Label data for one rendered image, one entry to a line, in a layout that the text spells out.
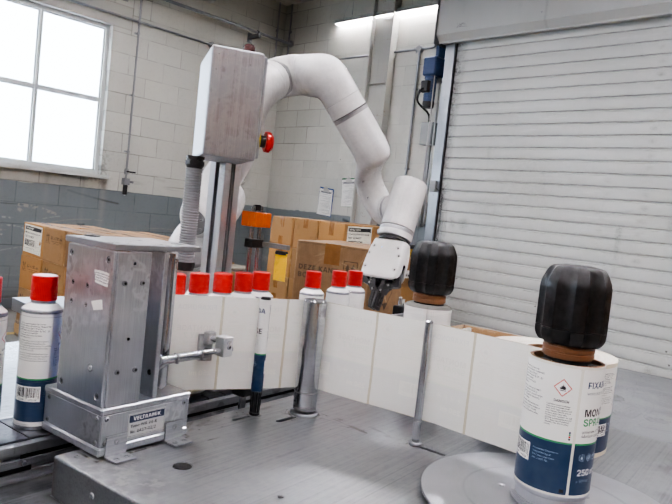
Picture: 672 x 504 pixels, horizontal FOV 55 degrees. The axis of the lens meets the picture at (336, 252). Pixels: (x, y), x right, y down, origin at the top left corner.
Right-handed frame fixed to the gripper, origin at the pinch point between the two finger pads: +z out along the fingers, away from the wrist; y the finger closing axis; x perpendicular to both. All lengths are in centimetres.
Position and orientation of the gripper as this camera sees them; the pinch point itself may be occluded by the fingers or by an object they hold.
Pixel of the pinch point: (375, 301)
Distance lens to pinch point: 153.5
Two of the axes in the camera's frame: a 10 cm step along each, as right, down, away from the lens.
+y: 8.0, 1.1, -5.9
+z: -3.0, 9.3, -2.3
